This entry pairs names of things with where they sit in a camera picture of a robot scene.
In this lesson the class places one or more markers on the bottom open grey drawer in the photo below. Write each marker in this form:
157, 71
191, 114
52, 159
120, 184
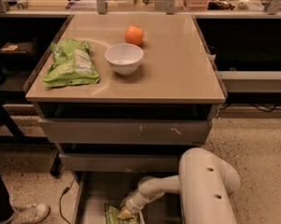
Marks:
98, 188

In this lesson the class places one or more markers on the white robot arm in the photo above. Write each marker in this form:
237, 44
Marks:
204, 183

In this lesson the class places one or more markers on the orange fruit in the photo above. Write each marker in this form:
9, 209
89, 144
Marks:
134, 35

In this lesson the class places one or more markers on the light green chip bag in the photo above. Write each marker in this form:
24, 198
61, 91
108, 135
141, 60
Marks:
72, 65

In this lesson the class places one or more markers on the green jalapeno kettle chip bag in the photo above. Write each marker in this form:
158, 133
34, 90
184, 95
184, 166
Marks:
111, 216

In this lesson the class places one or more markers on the grey drawer cabinet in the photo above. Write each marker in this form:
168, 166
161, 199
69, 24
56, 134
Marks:
175, 80

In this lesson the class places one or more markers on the white sneaker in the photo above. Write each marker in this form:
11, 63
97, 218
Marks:
31, 214

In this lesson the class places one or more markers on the middle grey drawer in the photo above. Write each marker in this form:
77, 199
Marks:
122, 163

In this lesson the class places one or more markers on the top grey drawer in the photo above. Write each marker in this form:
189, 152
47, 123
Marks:
122, 131

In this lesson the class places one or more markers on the black table frame left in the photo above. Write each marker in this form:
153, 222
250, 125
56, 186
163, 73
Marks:
19, 123

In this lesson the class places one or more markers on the white bowl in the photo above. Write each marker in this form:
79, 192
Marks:
124, 58

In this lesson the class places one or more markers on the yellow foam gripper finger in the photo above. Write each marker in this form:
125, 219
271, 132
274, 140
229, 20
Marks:
125, 213

